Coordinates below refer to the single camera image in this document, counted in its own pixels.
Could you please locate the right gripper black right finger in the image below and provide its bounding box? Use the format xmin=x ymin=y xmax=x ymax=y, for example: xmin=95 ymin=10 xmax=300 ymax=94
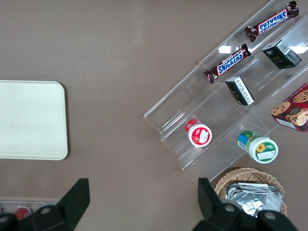
xmin=194 ymin=177 xmax=242 ymax=231

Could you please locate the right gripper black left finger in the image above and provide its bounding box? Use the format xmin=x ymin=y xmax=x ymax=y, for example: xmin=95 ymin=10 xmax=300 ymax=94
xmin=19 ymin=178 xmax=91 ymax=231

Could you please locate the light tan wicker basket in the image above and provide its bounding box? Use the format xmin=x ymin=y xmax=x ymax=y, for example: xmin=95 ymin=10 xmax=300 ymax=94
xmin=214 ymin=167 xmax=288 ymax=218

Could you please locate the cream rectangular tray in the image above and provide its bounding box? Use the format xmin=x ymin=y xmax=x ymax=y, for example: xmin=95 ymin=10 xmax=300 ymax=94
xmin=0 ymin=80 xmax=69 ymax=161

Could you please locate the aluminium foil container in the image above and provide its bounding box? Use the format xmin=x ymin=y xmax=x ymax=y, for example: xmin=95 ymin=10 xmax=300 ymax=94
xmin=224 ymin=182 xmax=283 ymax=218

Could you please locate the clear acrylic bottle rack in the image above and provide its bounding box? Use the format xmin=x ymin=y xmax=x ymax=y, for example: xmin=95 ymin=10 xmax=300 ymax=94
xmin=0 ymin=195 xmax=60 ymax=215

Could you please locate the red lidded cup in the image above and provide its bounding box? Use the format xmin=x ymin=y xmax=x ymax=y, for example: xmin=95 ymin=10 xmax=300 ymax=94
xmin=184 ymin=118 xmax=213 ymax=148

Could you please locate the green lidded cup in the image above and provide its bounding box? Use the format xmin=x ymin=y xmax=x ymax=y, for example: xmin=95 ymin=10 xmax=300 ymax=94
xmin=237 ymin=130 xmax=280 ymax=165

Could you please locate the clear acrylic step display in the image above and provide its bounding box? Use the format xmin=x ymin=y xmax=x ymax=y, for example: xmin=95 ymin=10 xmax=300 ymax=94
xmin=143 ymin=0 xmax=308 ymax=186

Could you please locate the small black box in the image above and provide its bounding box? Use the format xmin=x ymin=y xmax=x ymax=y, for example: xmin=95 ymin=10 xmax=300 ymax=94
xmin=224 ymin=76 xmax=255 ymax=107
xmin=261 ymin=39 xmax=303 ymax=70

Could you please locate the red cookie box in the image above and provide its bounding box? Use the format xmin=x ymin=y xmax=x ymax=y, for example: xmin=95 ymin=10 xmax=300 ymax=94
xmin=270 ymin=82 xmax=308 ymax=133

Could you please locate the brown Snickers bar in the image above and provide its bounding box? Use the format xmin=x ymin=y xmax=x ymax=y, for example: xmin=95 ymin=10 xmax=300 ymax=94
xmin=244 ymin=0 xmax=300 ymax=43
xmin=204 ymin=43 xmax=252 ymax=84

